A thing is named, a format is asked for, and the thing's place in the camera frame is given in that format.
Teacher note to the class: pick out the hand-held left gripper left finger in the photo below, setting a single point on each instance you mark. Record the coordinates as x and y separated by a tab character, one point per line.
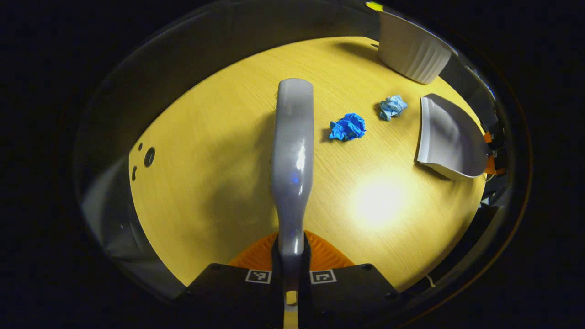
228	297

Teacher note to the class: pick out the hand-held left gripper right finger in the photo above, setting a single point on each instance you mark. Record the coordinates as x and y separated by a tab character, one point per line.
352	297

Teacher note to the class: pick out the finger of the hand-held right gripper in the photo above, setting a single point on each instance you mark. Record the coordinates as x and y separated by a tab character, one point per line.
497	164
493	136

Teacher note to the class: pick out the grey dustpan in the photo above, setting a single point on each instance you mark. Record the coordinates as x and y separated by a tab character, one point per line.
450	137

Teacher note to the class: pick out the light blue paper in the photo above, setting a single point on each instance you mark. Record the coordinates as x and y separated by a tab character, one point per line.
392	107

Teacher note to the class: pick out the white garbage bin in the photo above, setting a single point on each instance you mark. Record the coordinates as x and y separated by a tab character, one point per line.
411	50

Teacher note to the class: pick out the dark blue paper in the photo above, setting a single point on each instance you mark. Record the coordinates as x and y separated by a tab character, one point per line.
348	127

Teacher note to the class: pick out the small grey broom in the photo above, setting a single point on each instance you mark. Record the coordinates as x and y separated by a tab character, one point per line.
292	151

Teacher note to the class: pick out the wooden desktop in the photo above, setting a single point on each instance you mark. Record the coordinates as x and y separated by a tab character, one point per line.
219	160

